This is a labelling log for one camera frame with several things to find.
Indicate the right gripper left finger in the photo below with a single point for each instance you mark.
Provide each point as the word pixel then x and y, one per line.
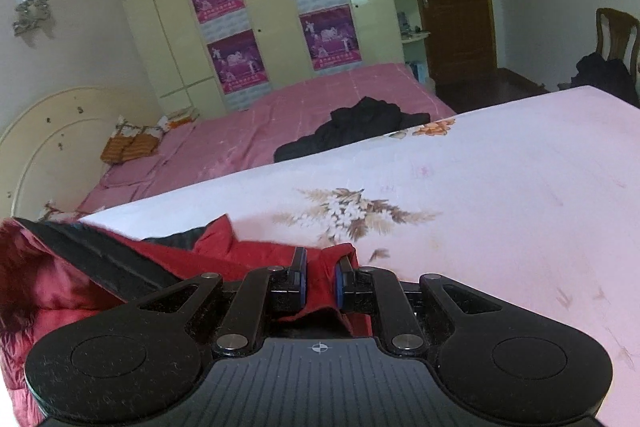
pixel 265 295

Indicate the white floral bed sheet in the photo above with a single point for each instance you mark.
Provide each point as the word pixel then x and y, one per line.
pixel 535 202

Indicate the lower left purple poster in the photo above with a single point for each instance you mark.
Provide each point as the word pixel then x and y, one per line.
pixel 237 62

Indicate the lower right purple poster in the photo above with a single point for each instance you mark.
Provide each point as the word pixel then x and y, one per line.
pixel 331 38

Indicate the cream rounded headboard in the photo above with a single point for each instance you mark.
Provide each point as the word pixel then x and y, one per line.
pixel 51 153

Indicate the pink bed cover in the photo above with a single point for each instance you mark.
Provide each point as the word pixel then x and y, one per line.
pixel 210 148

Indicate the black garment on bed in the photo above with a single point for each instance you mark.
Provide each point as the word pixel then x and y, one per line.
pixel 367 119

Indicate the wooden chair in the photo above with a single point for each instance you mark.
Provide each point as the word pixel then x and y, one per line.
pixel 618 36

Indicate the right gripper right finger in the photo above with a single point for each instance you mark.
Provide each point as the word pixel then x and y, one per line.
pixel 378 294

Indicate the red puffer jacket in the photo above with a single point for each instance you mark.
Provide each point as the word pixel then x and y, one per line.
pixel 54 274

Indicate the wall lamp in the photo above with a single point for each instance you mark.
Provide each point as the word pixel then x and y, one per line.
pixel 30 14

